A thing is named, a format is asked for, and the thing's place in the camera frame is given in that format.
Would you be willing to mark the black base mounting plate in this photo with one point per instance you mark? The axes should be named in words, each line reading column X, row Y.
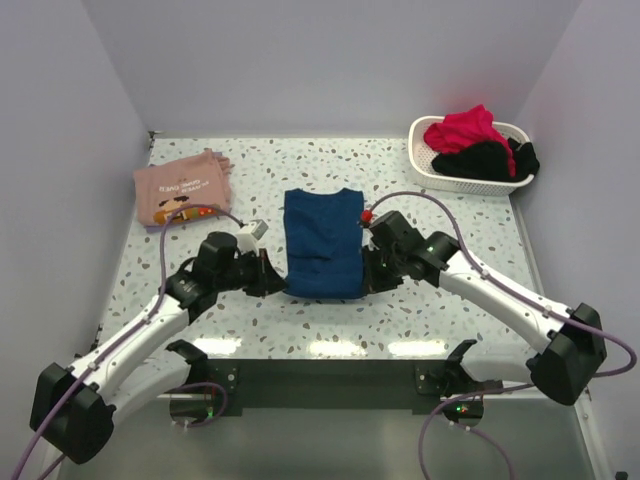
column 239, row 385

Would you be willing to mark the white plastic basket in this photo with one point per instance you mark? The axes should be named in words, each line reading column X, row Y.
column 421, row 157

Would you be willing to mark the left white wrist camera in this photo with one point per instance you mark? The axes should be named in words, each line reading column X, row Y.
column 249, row 236

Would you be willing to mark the blue t shirt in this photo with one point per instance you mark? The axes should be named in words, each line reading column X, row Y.
column 323, row 244

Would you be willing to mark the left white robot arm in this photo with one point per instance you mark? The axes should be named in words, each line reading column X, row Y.
column 75, row 407

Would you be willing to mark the red t shirt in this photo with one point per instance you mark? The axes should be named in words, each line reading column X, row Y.
column 459, row 131

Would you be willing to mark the folded pink t shirt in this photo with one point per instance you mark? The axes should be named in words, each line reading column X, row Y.
column 183, row 190

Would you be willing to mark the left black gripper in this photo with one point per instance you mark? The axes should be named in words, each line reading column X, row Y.
column 267, row 280

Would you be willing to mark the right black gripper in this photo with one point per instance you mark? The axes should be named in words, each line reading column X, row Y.
column 371, row 281

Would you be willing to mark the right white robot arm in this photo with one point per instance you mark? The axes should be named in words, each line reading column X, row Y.
column 564, row 350

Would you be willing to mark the black t shirt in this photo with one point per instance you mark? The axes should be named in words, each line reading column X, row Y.
column 487, row 161

